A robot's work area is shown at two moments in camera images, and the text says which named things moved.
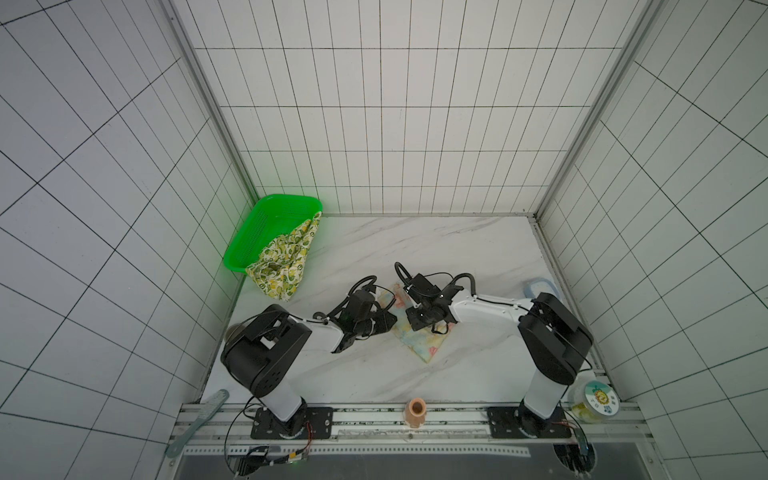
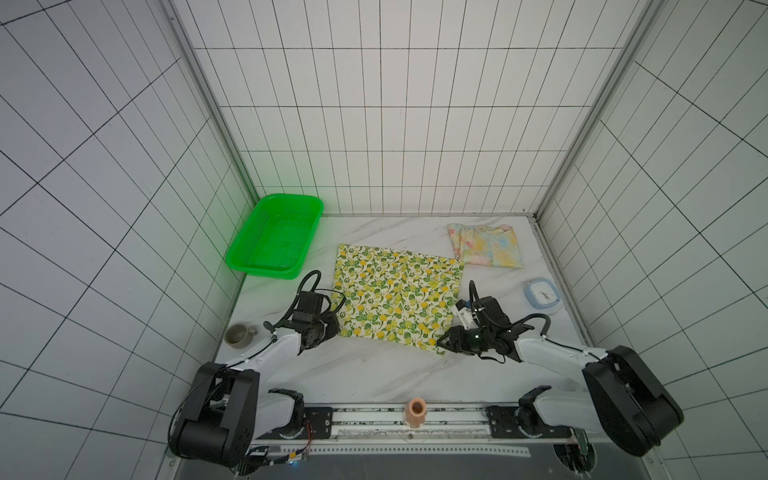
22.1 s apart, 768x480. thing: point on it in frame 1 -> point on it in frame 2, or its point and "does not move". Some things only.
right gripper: x=424 y=312 -> x=455 y=341
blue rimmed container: x=535 y=286 does not move
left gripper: x=372 y=321 -> x=327 y=324
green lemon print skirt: x=280 y=267 -> x=394 y=295
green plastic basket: x=271 y=217 does not move
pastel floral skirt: x=423 y=342 -> x=495 y=245
